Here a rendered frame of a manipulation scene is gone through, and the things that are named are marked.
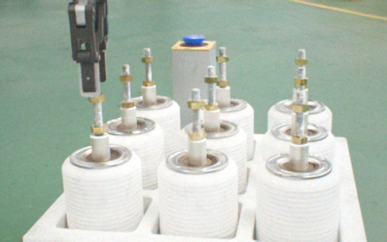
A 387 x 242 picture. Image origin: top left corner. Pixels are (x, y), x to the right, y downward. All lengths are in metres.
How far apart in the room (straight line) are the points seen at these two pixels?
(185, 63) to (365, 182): 0.48
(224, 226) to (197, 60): 0.43
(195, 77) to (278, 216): 0.45
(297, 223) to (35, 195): 0.72
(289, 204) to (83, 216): 0.24
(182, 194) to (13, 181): 0.73
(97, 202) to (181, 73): 0.42
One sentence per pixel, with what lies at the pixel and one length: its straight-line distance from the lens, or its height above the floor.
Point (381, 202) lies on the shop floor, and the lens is 1.21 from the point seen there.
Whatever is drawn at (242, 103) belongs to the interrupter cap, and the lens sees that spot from 0.92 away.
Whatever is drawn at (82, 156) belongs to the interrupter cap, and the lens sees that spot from 0.73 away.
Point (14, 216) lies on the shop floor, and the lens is 1.19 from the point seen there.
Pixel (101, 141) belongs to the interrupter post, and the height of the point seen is 0.28.
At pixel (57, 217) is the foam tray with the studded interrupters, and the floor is 0.18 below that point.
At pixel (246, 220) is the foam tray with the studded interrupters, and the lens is 0.72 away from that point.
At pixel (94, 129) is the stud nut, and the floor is 0.29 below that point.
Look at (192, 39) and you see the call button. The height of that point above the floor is 0.33.
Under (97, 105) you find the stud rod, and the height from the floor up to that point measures 0.32.
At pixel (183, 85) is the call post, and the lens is 1.06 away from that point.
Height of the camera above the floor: 0.51
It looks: 18 degrees down
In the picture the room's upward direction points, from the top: 2 degrees counter-clockwise
